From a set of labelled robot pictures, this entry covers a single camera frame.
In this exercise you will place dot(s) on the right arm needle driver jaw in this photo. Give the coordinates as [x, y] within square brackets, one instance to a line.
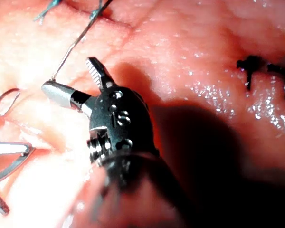
[61, 96]
[99, 73]

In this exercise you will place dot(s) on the blue thread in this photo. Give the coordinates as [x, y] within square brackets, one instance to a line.
[85, 31]

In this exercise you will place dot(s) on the tissue pad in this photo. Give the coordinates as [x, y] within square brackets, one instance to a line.
[180, 35]

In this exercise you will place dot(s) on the curved steel needle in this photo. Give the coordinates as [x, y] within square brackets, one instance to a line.
[12, 167]

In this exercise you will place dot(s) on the dark right arm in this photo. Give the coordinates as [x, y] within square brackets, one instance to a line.
[133, 202]

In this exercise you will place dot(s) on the blue stitching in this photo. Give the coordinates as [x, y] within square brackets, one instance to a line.
[47, 9]

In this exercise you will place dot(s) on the right arm needle driver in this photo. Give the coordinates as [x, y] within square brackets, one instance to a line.
[123, 114]

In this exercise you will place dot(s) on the black stitching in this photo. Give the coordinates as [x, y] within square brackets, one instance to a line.
[249, 63]

